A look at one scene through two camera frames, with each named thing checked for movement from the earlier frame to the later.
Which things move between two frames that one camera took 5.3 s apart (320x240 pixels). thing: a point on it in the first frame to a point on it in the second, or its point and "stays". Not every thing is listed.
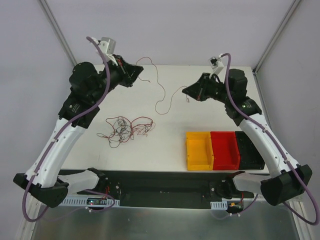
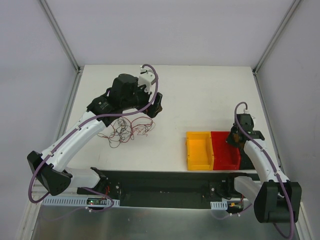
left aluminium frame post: (45, 6) stays
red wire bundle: (123, 130) stays
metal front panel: (262, 221) stays
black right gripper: (203, 87) to (235, 137)
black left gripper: (125, 72) to (152, 106)
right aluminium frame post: (283, 24) stays
